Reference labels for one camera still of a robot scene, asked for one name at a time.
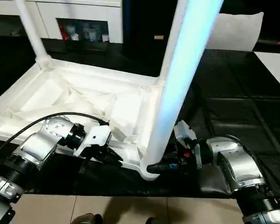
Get black work mat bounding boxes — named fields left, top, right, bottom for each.
left=0, top=35, right=280, bottom=199

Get white cabinet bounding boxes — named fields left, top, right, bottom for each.
left=0, top=0, right=123, bottom=43

